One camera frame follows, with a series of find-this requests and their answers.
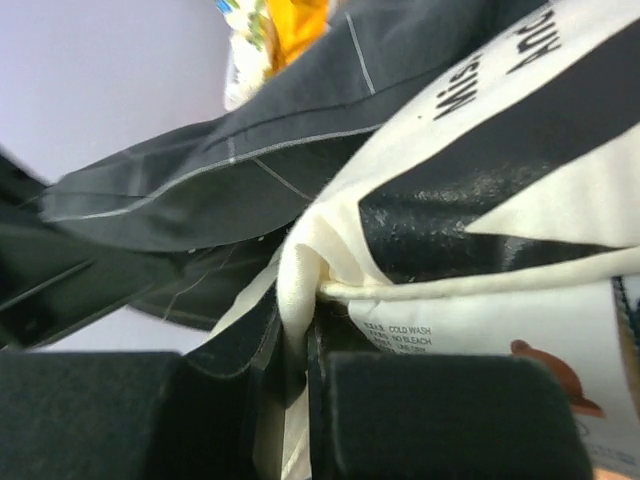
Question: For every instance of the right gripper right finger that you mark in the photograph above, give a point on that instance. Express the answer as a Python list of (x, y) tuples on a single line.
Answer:
[(380, 415)]

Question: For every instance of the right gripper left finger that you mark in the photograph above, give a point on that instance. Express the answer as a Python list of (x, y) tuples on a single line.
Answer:
[(215, 413)]

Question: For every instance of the dark grey checked pillowcase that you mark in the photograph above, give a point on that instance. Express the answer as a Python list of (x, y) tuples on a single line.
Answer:
[(177, 225)]

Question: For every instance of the cream white pillow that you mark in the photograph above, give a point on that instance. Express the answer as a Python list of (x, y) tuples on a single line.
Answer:
[(498, 213)]

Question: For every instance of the white patterned cloth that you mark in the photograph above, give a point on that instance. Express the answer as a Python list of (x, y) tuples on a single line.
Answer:
[(251, 53)]

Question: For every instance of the yellow cloth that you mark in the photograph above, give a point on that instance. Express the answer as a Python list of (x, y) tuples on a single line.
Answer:
[(293, 26)]

